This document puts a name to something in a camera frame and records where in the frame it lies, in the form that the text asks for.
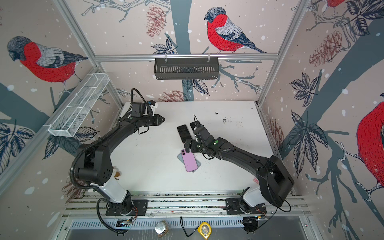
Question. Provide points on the black screen phone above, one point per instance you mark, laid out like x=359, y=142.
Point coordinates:
x=184, y=133

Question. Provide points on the yellow tape measure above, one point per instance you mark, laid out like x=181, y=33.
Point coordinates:
x=205, y=230

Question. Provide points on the grey blue phone case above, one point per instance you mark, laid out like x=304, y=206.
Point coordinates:
x=180, y=158

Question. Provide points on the silver round object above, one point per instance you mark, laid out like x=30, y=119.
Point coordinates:
x=161, y=228

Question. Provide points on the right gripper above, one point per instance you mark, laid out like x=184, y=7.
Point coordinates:
x=194, y=145

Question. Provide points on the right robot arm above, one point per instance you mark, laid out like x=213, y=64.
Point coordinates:
x=274, y=179

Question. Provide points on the purple phone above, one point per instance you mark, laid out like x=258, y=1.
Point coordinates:
x=189, y=161

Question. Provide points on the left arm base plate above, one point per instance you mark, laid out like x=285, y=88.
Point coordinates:
x=128, y=208

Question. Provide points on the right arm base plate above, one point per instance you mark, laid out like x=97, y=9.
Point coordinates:
x=240, y=207

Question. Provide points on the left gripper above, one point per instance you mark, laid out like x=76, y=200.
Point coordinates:
x=157, y=120

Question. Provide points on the black wire basket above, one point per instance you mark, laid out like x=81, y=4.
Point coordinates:
x=186, y=69

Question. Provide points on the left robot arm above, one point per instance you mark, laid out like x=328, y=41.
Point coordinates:
x=92, y=167

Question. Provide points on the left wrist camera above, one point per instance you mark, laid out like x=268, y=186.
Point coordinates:
x=153, y=106

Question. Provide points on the white mesh tray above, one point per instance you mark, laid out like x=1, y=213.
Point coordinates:
x=81, y=102

